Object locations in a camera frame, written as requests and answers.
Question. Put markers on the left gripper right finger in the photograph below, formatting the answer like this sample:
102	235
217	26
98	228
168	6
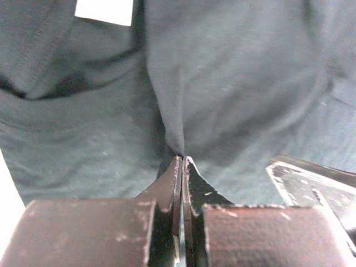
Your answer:
220	233

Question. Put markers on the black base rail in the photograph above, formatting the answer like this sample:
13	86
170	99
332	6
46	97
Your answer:
296	180

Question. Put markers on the black t-shirt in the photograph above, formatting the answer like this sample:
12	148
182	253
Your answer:
93	109

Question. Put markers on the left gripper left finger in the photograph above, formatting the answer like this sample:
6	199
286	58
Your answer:
139	231

